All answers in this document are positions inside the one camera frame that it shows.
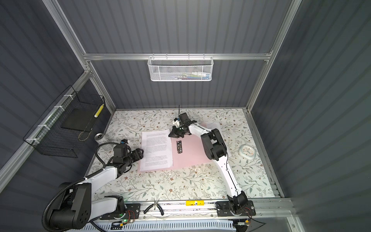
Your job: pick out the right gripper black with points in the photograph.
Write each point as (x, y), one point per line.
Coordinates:
(174, 133)

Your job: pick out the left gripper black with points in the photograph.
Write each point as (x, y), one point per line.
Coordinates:
(136, 154)

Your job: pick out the pink folder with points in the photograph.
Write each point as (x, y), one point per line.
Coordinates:
(187, 151)

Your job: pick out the printed paper sheet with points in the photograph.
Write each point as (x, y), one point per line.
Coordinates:
(157, 147)

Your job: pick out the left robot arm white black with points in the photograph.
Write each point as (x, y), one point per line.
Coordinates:
(73, 206)

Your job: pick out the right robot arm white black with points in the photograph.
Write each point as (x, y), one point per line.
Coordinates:
(215, 150)

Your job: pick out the lower printed paper sheets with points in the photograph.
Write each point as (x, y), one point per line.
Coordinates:
(211, 125)

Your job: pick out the silver drink can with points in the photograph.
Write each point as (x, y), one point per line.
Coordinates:
(99, 136)

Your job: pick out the yellow marker in black basket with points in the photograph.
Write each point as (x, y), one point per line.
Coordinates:
(96, 115)

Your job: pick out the tubes in white basket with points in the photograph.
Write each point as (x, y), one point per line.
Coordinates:
(193, 76)

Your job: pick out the yellow spirit level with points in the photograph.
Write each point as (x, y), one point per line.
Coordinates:
(195, 203)

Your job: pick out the black handled pliers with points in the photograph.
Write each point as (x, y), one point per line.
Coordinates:
(154, 205)

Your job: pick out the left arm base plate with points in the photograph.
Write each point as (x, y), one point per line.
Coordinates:
(131, 211)

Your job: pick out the white wire mesh basket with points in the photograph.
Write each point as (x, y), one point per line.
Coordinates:
(162, 70)

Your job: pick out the black wire basket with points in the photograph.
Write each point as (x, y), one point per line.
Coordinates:
(64, 131)

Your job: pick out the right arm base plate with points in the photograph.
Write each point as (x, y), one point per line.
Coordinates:
(223, 209)

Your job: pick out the white perforated front rail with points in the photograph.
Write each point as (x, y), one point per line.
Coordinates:
(208, 225)

